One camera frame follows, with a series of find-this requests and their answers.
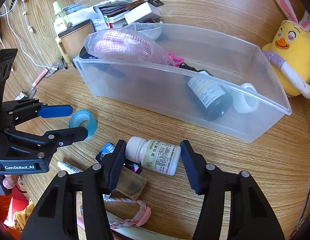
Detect yellow worn eraser block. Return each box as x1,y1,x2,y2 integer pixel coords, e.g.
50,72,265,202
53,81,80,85
111,166,147,200

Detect person's left hand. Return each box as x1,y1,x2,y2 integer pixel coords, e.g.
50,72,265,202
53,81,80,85
3,175,19,190

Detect yellow chick plush toy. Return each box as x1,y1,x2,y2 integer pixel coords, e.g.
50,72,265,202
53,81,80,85
262,0,310,99

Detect pink rope in bag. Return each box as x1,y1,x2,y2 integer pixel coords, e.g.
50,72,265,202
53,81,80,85
83,28,175,66

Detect blue Max blade box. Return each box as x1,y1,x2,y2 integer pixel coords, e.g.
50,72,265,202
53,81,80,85
95,142,142,174

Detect white bowl of beads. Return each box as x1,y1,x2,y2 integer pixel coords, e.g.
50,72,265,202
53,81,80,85
123,22,164,41

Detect stack of papers and books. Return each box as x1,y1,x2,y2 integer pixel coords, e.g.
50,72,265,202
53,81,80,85
63,0,164,31

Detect white small box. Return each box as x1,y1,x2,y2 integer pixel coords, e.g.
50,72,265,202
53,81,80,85
124,2,161,24

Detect white bandage roll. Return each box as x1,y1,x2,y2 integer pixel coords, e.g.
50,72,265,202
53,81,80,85
231,91,259,114

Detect dark glass dropper bottle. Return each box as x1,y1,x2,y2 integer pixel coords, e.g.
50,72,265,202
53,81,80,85
184,76,233,121

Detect green spray bottle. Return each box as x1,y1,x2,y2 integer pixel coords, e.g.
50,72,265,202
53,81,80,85
53,1,69,35

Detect blue tape roll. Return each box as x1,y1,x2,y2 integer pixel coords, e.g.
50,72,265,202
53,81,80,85
69,109,97,139

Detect white cable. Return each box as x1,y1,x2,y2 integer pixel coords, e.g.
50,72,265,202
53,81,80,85
0,0,61,71

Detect clear plastic storage bin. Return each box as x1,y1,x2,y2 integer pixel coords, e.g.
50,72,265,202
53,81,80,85
73,23,292,141

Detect white pill bottle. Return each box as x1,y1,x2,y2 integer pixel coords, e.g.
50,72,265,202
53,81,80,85
125,137,182,176

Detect white ointment tube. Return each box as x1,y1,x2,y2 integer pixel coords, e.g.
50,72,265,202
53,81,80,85
57,161,82,174

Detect braided pink rope keychain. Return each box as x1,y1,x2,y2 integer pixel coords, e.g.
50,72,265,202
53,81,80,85
103,195,152,230

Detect pink scissors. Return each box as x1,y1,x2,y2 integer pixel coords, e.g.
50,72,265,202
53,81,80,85
167,52,185,67

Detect brown mug with lid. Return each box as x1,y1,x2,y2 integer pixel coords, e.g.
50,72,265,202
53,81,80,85
56,19,95,64

